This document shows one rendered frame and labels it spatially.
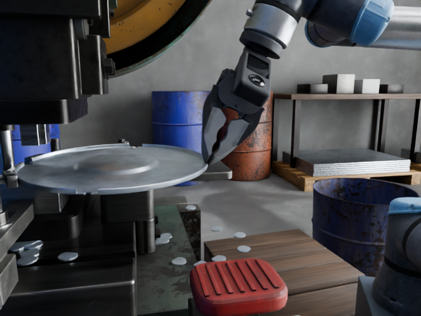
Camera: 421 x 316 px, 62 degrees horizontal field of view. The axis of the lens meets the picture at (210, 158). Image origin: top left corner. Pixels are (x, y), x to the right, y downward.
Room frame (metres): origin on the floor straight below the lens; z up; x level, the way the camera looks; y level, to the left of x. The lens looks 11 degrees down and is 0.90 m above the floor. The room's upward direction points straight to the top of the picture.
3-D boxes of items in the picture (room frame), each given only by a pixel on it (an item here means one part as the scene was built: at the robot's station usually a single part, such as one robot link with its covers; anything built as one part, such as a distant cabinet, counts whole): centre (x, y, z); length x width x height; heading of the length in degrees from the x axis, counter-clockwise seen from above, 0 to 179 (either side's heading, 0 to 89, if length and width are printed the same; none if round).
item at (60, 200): (0.53, 0.27, 0.76); 0.15 x 0.09 x 0.05; 12
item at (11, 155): (0.60, 0.35, 0.81); 0.02 x 0.02 x 0.14
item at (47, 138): (0.53, 0.26, 0.84); 0.05 x 0.03 x 0.04; 12
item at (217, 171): (0.56, 0.10, 0.72); 0.25 x 0.14 x 0.14; 102
